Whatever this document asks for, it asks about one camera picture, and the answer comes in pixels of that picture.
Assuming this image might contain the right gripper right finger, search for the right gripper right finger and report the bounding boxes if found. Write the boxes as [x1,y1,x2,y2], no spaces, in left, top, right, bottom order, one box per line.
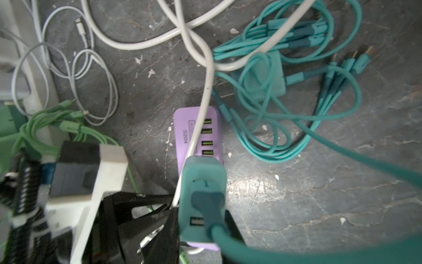
[224,210,246,245]

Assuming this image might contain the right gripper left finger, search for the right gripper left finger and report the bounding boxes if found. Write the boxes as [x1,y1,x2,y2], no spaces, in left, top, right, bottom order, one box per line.
[144,208,180,264]

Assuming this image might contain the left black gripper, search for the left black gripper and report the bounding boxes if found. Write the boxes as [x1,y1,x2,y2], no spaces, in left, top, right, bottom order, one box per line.
[82,192,173,264]

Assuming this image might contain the teal charger plug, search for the teal charger plug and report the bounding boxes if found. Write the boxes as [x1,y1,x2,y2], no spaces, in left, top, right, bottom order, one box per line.
[238,51,286,102]
[178,156,227,248]

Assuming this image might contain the purple power strip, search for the purple power strip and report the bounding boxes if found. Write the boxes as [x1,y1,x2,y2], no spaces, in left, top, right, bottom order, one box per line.
[173,105,223,251]

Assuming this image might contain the white pastel power strip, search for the white pastel power strip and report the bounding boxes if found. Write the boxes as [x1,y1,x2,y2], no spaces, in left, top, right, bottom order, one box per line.
[1,1,60,117]

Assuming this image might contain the green charger cable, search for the green charger cable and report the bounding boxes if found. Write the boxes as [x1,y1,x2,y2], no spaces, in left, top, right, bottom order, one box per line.
[0,99,141,194]

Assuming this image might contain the teal cable bundle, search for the teal cable bundle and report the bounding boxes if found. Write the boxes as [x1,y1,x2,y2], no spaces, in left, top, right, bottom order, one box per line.
[210,0,422,264]

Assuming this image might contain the white coiled power cord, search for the white coiled power cord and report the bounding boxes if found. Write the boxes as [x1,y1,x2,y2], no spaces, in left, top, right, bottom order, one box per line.
[80,0,317,209]

